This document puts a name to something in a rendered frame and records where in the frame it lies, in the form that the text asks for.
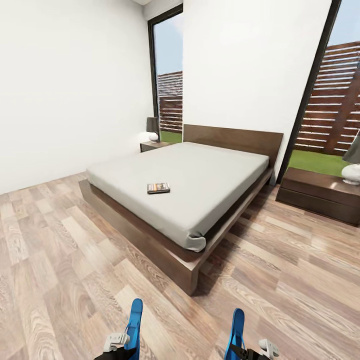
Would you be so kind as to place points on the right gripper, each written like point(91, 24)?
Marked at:
point(248, 354)

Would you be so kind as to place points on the sandal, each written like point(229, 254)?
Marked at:
point(133, 328)
point(236, 335)

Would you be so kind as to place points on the hardback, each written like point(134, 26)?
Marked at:
point(158, 188)

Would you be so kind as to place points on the bed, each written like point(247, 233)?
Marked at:
point(213, 176)

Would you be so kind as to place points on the nightstand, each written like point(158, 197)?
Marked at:
point(322, 194)
point(148, 146)

